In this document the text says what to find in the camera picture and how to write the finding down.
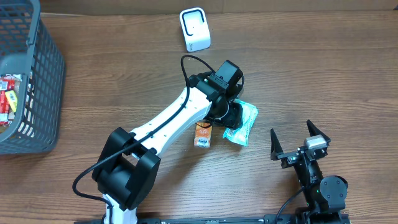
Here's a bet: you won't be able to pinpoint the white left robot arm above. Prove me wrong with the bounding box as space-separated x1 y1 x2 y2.
92 60 244 223

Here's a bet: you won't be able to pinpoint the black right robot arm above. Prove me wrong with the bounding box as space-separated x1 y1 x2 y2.
270 120 351 224

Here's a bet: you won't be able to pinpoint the red snack packets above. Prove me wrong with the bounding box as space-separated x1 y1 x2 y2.
1 74 22 126

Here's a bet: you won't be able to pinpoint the yellow highlighter marker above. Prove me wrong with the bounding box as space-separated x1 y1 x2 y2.
5 90 18 113

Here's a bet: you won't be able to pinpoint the teal tissue packet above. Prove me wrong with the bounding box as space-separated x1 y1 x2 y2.
223 100 259 146

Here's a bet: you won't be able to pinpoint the orange juice carton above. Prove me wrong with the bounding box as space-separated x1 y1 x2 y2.
194 122 212 148

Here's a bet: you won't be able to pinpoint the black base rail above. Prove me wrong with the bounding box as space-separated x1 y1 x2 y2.
74 213 352 224

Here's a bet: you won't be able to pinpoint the white barcode scanner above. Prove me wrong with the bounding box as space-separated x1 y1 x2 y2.
179 7 211 52

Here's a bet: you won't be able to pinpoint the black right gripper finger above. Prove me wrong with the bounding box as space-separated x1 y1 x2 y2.
306 119 331 144
270 129 284 161

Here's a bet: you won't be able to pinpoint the grey plastic mesh basket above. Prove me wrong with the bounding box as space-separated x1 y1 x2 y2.
1 0 66 154

